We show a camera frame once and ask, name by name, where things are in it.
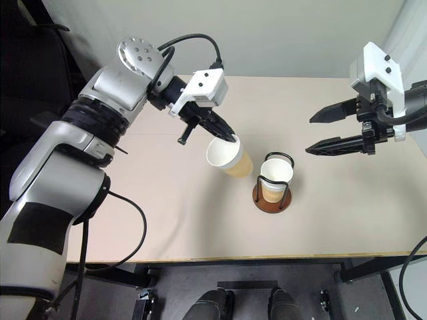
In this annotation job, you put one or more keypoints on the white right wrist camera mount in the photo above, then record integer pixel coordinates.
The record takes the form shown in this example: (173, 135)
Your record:
(378, 66)

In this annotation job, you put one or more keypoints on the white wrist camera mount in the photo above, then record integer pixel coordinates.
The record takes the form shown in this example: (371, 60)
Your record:
(207, 81)
(378, 66)

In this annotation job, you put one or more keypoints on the black flat bar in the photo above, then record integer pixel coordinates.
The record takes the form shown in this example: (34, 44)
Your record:
(247, 285)

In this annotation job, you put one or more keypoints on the dark rounded shape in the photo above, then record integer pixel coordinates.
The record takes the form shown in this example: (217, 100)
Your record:
(208, 305)
(283, 305)

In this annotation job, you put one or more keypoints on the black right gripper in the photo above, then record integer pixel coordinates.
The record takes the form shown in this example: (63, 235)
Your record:
(373, 116)

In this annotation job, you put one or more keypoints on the black metal table frame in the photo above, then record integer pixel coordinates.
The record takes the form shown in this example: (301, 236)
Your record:
(360, 270)

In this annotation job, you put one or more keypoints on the black caster bracket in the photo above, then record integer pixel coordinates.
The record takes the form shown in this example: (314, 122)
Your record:
(324, 298)
(143, 305)

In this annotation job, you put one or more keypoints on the black office chair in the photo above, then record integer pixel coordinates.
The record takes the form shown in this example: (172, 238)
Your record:
(26, 66)

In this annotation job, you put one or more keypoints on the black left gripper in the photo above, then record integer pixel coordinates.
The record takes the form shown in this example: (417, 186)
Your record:
(197, 115)

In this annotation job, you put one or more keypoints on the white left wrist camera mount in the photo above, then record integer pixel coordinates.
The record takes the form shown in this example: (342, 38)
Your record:
(207, 81)

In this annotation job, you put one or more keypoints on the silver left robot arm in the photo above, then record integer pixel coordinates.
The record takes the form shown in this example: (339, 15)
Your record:
(110, 86)

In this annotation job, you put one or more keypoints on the black zip tie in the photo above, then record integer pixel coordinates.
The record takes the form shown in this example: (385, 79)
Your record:
(120, 149)

